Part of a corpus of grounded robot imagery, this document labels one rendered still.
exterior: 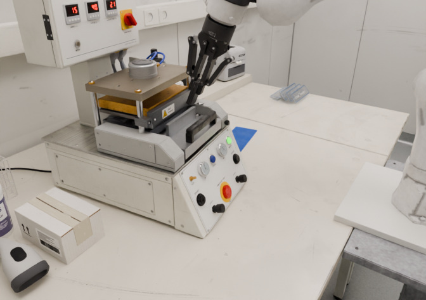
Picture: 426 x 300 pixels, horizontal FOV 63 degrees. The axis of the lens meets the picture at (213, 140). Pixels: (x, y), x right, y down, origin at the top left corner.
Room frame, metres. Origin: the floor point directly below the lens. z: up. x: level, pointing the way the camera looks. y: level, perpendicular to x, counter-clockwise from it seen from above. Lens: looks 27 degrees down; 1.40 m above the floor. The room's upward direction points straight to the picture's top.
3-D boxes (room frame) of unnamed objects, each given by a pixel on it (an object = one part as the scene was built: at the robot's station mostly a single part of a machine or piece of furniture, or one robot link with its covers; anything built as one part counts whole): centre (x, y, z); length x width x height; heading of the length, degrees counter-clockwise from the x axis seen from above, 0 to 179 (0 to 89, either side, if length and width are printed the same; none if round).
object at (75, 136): (0.98, 0.23, 0.93); 0.46 x 0.35 x 0.01; 64
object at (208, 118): (0.89, 0.03, 0.99); 0.15 x 0.02 x 0.04; 154
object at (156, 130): (0.97, 0.20, 0.98); 0.20 x 0.17 x 0.03; 154
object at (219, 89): (1.78, 0.13, 0.77); 0.84 x 0.30 x 0.04; 145
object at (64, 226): (0.71, 0.39, 0.80); 0.19 x 0.13 x 0.09; 55
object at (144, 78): (1.00, 0.22, 1.08); 0.31 x 0.24 x 0.13; 154
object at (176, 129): (0.95, 0.15, 0.97); 0.30 x 0.22 x 0.08; 64
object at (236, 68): (2.03, -0.05, 0.88); 0.25 x 0.20 x 0.17; 49
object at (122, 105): (0.97, 0.19, 1.07); 0.22 x 0.17 x 0.10; 154
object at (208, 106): (1.06, 0.07, 0.97); 0.26 x 0.05 x 0.07; 64
